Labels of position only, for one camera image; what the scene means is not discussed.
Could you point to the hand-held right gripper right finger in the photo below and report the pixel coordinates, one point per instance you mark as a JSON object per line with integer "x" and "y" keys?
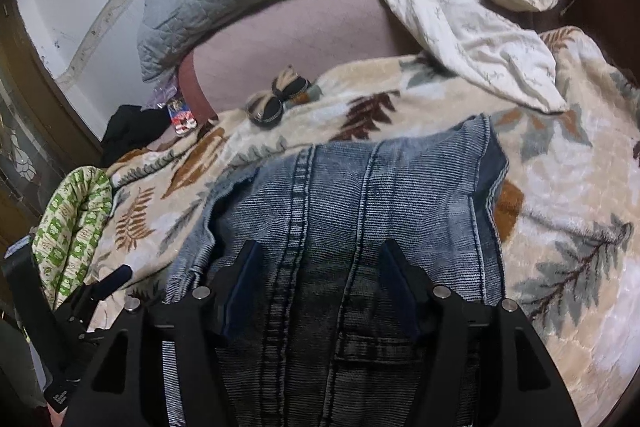
{"x": 402, "y": 287}

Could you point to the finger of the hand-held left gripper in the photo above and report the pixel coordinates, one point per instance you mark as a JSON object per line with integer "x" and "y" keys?
{"x": 90, "y": 337}
{"x": 107, "y": 284}

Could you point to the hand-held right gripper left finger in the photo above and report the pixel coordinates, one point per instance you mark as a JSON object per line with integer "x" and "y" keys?
{"x": 240, "y": 287}

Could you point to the blue denim pants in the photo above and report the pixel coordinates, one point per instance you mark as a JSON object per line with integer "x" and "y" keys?
{"x": 350, "y": 187}

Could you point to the green printed cloth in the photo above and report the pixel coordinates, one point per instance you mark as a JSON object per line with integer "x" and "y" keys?
{"x": 75, "y": 227}

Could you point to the black cloth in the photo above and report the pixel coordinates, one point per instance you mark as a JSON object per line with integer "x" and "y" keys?
{"x": 130, "y": 132}

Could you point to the patterned glass door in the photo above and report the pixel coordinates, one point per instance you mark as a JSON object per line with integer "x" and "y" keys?
{"x": 22, "y": 147}

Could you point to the black tan bow hair clip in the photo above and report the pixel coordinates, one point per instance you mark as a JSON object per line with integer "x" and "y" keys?
{"x": 265, "y": 109}
{"x": 295, "y": 84}

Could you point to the small colourful packet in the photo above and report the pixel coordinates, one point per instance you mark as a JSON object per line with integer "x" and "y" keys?
{"x": 182, "y": 117}

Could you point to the purple plastic bag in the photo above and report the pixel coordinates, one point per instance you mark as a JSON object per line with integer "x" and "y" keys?
{"x": 162, "y": 94}

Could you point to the leaf printed fleece blanket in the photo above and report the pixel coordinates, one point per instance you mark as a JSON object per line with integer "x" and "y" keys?
{"x": 575, "y": 157}

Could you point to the mauve pillow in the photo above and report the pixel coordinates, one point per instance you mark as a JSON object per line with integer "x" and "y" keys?
{"x": 300, "y": 42}

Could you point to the brown wooden door frame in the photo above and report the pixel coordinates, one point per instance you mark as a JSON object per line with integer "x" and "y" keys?
{"x": 45, "y": 82}

